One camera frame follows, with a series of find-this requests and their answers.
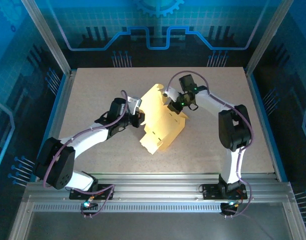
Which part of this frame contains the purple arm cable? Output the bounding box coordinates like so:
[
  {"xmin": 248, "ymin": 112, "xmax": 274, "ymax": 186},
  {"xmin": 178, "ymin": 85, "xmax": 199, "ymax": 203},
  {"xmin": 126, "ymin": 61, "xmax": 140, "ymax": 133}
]
[
  {"xmin": 42, "ymin": 89, "xmax": 129, "ymax": 220},
  {"xmin": 166, "ymin": 70, "xmax": 255, "ymax": 220}
]

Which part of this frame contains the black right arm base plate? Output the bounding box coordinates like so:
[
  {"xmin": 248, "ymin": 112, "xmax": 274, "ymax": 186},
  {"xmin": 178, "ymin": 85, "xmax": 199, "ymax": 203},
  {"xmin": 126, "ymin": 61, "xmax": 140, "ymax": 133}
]
[{"xmin": 199, "ymin": 183, "xmax": 251, "ymax": 201}]

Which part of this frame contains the yellow paper box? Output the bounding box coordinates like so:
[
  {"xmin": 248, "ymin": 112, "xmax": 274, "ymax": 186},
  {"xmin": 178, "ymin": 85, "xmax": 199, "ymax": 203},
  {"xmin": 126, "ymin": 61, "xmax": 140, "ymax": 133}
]
[{"xmin": 139, "ymin": 83, "xmax": 190, "ymax": 156}]

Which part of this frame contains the slotted grey cable duct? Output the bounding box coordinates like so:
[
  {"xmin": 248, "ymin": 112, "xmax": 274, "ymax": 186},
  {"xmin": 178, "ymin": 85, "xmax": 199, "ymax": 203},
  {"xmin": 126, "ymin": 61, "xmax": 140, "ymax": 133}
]
[{"xmin": 32, "ymin": 203, "xmax": 286, "ymax": 214}]

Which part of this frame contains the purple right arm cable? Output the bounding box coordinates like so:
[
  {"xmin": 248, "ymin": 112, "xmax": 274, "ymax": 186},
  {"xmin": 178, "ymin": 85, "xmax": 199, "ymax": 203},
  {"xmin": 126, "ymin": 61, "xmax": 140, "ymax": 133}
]
[{"xmin": 166, "ymin": 70, "xmax": 255, "ymax": 220}]

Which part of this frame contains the aluminium frame post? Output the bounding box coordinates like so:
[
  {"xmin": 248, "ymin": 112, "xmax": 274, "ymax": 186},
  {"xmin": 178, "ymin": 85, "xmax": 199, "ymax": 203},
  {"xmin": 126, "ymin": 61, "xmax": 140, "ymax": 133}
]
[
  {"xmin": 244, "ymin": 0, "xmax": 296, "ymax": 76},
  {"xmin": 19, "ymin": 0, "xmax": 73, "ymax": 76}
]

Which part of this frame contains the aluminium mounting rail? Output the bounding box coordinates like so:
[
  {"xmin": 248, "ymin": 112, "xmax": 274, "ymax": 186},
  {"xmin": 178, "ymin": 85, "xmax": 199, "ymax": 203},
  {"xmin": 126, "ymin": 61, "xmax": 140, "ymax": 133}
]
[{"xmin": 24, "ymin": 172, "xmax": 295, "ymax": 204}]

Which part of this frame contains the aluminium side rail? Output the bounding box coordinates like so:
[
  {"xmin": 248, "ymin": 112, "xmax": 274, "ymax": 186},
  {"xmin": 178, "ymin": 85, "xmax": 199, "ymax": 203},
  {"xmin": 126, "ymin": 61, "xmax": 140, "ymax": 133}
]
[
  {"xmin": 243, "ymin": 67, "xmax": 289, "ymax": 183},
  {"xmin": 34, "ymin": 70, "xmax": 78, "ymax": 182}
]

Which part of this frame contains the small LED controller board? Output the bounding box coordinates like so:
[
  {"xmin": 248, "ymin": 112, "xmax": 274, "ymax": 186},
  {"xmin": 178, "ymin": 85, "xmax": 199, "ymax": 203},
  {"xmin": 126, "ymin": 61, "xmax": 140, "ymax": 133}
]
[
  {"xmin": 80, "ymin": 199, "xmax": 99, "ymax": 211},
  {"xmin": 219, "ymin": 199, "xmax": 244, "ymax": 211}
]

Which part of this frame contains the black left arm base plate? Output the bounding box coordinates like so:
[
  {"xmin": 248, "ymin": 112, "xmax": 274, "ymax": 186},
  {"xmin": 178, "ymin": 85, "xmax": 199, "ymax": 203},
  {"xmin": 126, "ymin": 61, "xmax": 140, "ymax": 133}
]
[{"xmin": 68, "ymin": 183, "xmax": 115, "ymax": 201}]

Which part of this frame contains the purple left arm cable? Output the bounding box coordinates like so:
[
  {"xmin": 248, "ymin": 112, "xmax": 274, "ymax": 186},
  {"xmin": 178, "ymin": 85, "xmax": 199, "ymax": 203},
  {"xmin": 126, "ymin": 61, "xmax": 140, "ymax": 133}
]
[{"xmin": 42, "ymin": 89, "xmax": 129, "ymax": 220}]

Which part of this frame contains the grey metal panel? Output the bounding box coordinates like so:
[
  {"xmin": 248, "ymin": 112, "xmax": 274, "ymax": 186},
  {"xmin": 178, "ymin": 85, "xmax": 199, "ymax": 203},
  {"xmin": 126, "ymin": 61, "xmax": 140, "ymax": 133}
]
[{"xmin": 7, "ymin": 197, "xmax": 306, "ymax": 240}]

